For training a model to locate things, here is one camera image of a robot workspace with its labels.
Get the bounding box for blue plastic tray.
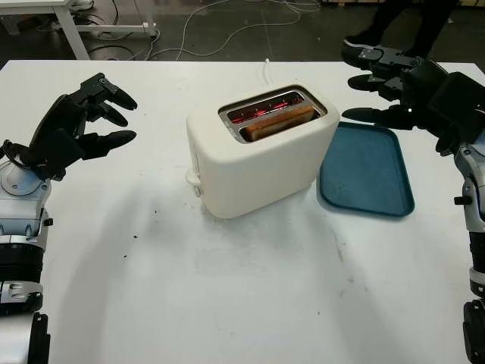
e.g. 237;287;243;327
316;121;415;218

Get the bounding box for black floor cable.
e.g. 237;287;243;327
89;43;152;61

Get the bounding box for white desk frame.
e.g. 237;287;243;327
0;0;160;61

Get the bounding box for grey plastic bin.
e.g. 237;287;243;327
0;14;19;37

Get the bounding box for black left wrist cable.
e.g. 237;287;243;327
1;139;32;168

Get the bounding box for browned toast slice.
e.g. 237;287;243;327
242;105;316;142

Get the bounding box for white floor cable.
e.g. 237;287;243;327
149;0;323;61

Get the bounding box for white two-slot toaster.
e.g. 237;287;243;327
185;81;341;220

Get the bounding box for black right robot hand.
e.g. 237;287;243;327
339;45;470;156

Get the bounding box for person beige jacket black trousers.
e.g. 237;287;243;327
343;0;455;52

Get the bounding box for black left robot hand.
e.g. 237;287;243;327
29;72;139;161

